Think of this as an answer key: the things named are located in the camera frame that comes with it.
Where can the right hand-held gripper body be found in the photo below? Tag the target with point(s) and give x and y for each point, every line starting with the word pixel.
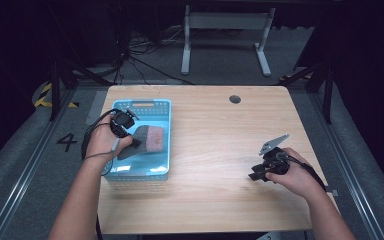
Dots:
pixel 275 160

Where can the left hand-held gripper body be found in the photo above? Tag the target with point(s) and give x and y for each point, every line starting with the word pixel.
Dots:
pixel 121 121

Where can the grey pink glove with label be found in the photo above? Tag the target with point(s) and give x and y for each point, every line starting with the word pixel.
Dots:
pixel 150 140

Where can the light blue plastic basket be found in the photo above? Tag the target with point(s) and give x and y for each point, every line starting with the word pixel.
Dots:
pixel 156 163

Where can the person's right hand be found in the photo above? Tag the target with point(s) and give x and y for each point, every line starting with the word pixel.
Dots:
pixel 293 176

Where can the person's left hand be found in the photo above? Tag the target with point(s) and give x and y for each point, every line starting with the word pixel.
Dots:
pixel 105 140

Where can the black metal stand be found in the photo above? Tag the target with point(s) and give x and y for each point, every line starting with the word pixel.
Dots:
pixel 56 90
pixel 328 96

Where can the yellow black hazard tape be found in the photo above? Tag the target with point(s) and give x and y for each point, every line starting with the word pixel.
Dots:
pixel 41 100

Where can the white metal stand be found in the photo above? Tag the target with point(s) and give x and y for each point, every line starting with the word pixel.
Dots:
pixel 226 20

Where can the aluminium floor rail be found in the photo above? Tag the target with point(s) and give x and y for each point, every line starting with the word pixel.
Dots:
pixel 30 166
pixel 346 166

